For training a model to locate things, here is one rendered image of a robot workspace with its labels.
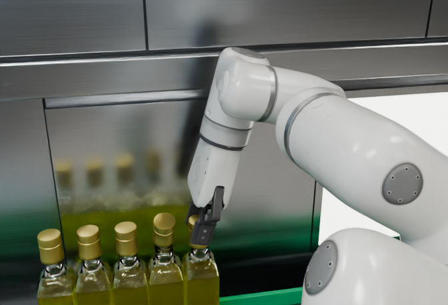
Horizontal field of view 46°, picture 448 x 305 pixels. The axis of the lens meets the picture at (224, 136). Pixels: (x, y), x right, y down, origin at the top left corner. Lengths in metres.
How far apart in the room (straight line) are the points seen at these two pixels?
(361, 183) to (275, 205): 0.58
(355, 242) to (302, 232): 0.69
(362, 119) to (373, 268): 0.15
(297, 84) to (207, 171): 0.18
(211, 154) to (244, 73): 0.15
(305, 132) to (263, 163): 0.47
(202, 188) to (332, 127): 0.34
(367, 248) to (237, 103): 0.33
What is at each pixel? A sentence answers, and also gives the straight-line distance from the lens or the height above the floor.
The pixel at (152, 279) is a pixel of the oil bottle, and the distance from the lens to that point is 0.87.
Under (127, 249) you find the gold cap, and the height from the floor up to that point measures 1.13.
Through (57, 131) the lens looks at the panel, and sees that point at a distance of 0.90.
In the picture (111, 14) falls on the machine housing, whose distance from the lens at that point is 0.87.
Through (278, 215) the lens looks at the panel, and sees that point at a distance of 1.02.
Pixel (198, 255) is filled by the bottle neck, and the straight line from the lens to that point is 0.87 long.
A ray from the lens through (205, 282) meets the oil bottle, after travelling 0.88.
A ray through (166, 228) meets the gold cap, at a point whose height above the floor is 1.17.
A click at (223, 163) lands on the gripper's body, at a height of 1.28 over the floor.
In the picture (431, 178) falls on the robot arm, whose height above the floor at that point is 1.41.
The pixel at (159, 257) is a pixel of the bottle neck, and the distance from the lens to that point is 0.86.
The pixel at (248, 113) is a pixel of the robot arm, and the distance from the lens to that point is 0.66.
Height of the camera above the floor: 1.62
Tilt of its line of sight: 24 degrees down
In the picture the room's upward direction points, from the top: straight up
